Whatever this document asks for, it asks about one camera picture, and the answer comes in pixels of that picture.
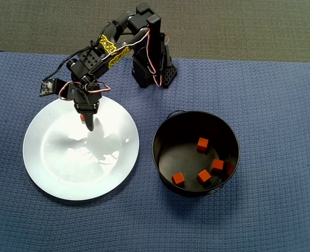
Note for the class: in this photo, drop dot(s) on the red cube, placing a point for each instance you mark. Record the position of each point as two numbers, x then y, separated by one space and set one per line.
217 166
82 119
204 177
178 179
202 144

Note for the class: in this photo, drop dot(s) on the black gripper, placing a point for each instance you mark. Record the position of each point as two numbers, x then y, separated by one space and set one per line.
87 108

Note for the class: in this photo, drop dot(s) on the blue woven tablecloth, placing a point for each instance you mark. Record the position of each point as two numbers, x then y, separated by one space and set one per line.
249 105

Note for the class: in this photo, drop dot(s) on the white round plate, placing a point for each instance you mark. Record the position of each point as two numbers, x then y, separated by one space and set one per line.
65 178

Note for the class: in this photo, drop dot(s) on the black metal bucket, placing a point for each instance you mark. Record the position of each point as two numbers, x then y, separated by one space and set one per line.
175 136

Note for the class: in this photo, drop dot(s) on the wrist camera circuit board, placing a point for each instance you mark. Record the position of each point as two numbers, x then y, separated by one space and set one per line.
48 87

